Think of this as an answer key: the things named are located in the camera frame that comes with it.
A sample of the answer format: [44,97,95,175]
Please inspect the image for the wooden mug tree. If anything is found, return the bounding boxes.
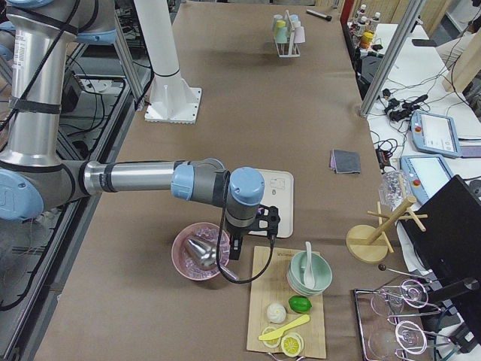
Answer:
[346,173,428,264]

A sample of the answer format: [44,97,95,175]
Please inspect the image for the lower blue teach pendant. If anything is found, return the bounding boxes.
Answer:
[400,154,453,205]

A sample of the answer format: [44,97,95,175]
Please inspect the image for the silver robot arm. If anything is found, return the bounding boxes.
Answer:
[1,1,265,259]

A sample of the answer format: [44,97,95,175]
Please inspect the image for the yellow plastic knife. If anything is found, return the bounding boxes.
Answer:
[258,314,310,341]

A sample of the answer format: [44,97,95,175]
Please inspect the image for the white ceramic spoon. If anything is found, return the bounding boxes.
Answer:
[303,241,316,289]

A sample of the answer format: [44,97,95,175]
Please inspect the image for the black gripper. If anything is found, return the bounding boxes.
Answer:
[227,224,249,260]

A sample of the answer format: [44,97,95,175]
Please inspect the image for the pink cup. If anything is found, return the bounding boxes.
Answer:
[294,26,306,44]

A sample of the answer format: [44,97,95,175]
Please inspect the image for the white camera post base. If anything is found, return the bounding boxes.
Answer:
[135,0,202,124]

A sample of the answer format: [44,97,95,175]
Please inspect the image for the black monitor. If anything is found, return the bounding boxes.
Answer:
[402,174,481,313]

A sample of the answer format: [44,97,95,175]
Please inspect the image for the stacked green bowls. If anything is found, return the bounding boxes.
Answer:
[287,250,334,297]

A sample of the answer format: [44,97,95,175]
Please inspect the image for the blue teach pendant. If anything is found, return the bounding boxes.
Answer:
[400,154,453,205]
[410,110,461,158]

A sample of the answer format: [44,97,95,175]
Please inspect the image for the grey folded cloth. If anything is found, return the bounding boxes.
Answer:
[330,149,361,174]

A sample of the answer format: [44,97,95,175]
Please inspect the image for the wooden cutting board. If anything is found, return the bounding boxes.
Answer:
[247,247,327,359]

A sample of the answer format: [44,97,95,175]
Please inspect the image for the black marker tube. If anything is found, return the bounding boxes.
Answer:
[306,9,332,22]

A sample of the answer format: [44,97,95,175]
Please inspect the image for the white cup rack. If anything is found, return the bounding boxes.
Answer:
[272,10,301,58]

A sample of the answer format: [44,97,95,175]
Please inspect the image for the pink bowl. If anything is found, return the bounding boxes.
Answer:
[171,222,220,281]

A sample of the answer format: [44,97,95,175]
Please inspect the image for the wire glass rack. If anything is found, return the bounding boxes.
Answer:
[351,264,481,361]

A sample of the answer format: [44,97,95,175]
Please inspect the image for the lemon slice back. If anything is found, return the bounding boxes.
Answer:
[261,326,282,349]

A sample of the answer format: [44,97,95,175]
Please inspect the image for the green lime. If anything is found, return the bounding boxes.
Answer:
[288,295,312,314]

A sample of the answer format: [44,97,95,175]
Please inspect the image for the green cup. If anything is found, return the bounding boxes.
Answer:
[275,27,289,44]

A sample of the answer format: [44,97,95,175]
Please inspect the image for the aluminium frame post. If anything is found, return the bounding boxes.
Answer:
[359,0,425,118]

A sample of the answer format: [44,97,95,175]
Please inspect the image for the cream rabbit tray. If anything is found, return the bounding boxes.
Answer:
[257,168,294,238]

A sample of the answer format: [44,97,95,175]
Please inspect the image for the metal ice scoop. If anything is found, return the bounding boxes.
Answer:
[184,235,239,281]

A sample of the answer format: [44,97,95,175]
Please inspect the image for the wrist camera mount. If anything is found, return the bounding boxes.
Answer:
[247,205,280,240]

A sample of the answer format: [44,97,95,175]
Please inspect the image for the upper blue teach pendant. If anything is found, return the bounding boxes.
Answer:
[410,110,461,158]

